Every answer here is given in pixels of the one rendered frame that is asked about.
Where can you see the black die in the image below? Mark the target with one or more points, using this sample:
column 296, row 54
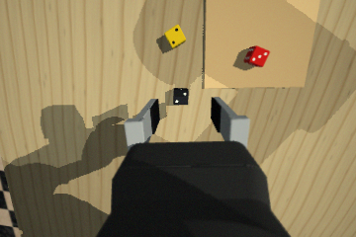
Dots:
column 180, row 96

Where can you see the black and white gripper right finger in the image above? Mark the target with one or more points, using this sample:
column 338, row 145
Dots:
column 231, row 126

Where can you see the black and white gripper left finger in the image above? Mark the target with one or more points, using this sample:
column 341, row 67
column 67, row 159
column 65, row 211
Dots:
column 144, row 125

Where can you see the tan flat mat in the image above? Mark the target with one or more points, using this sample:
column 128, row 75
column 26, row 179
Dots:
column 284, row 27

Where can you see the red die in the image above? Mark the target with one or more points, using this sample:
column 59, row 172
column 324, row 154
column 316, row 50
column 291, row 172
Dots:
column 256, row 56

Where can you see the yellow die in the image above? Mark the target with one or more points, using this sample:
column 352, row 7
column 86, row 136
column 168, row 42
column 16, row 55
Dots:
column 175, row 36

